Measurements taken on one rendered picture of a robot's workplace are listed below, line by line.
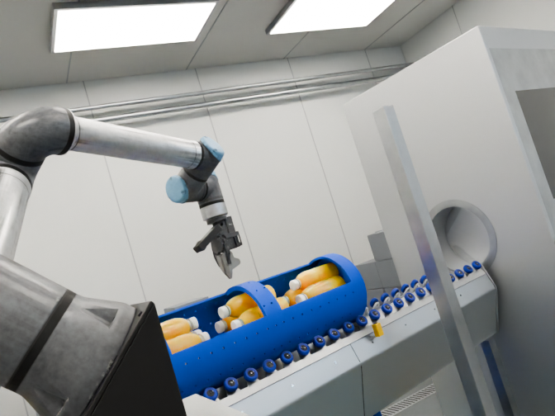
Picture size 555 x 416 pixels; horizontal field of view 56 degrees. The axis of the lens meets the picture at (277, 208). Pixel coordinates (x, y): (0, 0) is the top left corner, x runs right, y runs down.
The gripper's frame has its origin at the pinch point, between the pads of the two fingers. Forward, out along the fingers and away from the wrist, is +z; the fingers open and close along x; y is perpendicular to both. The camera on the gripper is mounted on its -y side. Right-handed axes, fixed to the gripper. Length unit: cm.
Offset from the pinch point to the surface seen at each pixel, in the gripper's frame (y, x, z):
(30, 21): 29, 206, -214
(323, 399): 14, -13, 48
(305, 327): 15.3, -13.0, 24.2
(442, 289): 63, -35, 28
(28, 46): 34, 243, -214
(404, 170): 63, -36, -18
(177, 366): -32.5, -14.2, 19.5
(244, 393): -13.1, -11.5, 35.2
